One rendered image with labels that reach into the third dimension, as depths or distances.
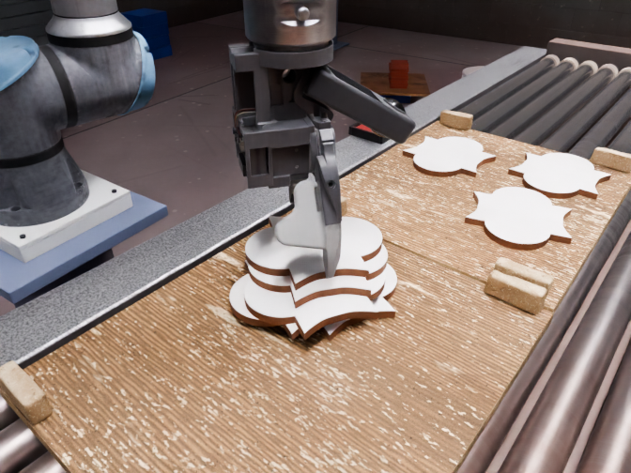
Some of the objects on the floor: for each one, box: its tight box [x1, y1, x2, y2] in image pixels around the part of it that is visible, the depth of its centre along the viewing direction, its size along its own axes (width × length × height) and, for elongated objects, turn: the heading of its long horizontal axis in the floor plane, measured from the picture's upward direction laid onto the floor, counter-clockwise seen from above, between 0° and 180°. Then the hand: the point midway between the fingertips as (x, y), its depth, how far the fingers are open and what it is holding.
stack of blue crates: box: [121, 8, 173, 60], centre depth 482 cm, size 32×32×40 cm
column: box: [0, 191, 168, 308], centre depth 105 cm, size 38×38×87 cm
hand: (315, 236), depth 54 cm, fingers open, 14 cm apart
